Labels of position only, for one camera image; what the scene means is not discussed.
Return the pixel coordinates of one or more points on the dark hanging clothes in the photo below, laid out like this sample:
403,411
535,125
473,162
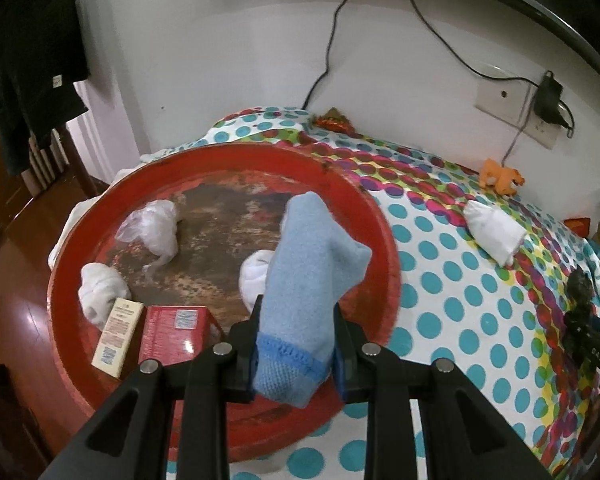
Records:
30,60

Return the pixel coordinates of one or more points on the cream box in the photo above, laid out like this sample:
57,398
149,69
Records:
117,337

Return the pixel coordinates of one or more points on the black plug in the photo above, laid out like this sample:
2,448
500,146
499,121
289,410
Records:
565,121

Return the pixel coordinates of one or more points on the large white sock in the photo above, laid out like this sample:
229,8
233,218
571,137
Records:
254,275

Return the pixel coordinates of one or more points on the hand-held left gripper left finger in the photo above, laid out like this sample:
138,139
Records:
252,362

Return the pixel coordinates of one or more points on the red box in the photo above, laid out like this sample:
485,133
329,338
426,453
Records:
175,332

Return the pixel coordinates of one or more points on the small white rolled sock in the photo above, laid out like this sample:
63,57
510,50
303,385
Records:
100,287

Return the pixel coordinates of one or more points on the orange plush toy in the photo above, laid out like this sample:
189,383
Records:
500,176

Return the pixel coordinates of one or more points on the white folded sock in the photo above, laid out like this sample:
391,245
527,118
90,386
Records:
495,232

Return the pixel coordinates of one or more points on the black charger adapter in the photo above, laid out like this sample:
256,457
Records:
547,97

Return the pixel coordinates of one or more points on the polka dot cloth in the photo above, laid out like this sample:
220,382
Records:
455,310

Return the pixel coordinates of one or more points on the white coax wall plate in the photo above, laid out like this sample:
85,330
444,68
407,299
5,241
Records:
502,100

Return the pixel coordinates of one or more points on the light blue sock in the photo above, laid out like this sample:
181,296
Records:
305,285

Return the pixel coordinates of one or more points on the black plastic bag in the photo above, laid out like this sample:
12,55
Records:
579,285

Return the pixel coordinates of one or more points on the white power outlet plate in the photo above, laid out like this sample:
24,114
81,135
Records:
542,132

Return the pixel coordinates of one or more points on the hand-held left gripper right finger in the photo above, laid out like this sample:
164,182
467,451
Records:
340,375

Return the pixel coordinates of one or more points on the round red tray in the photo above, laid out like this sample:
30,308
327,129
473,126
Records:
220,220

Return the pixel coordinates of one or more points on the small crumpled clear plastic bag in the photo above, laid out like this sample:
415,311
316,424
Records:
155,230

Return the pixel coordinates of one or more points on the red gold snack wrapper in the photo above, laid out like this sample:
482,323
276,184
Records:
332,121

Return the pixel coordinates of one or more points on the red packet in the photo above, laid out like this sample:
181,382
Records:
577,224

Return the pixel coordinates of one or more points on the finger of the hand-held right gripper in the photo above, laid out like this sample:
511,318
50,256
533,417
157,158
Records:
575,330

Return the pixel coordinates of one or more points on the wooden chair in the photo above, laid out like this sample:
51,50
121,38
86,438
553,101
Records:
80,160

